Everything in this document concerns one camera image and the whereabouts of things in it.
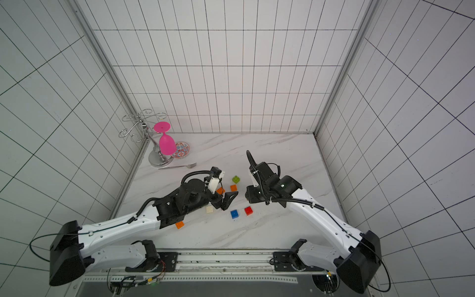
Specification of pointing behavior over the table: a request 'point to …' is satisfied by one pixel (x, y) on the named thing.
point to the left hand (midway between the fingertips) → (226, 190)
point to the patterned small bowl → (182, 149)
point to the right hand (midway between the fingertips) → (248, 191)
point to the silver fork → (188, 166)
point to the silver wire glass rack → (142, 128)
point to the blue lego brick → (234, 213)
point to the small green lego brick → (235, 179)
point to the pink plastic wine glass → (167, 143)
